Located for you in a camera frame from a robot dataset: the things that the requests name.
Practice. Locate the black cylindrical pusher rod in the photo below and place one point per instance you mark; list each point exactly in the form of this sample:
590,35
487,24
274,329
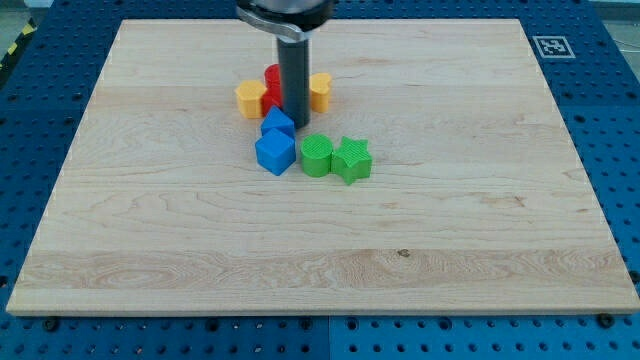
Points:
293,59

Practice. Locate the yellow heart block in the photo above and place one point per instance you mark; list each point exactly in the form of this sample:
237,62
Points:
320,88

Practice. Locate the blue cube block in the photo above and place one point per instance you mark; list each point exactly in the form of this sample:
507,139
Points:
275,151

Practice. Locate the yellow pentagon block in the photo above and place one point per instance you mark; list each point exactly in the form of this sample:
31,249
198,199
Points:
249,95

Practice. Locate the fiducial marker tag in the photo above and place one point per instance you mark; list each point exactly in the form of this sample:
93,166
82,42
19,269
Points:
553,47

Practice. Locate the blue triangular block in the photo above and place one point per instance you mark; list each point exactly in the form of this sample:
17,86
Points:
276,119

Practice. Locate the green star block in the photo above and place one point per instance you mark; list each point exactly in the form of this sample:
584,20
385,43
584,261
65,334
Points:
351,160

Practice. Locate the green cylinder block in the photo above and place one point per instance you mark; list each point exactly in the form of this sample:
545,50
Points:
316,155

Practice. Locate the wooden board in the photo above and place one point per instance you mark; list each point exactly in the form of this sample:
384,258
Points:
477,202

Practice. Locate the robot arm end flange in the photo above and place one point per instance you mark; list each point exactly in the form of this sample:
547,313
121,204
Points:
290,20

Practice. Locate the red cylinder block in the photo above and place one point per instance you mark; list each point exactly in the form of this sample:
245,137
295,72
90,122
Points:
272,77

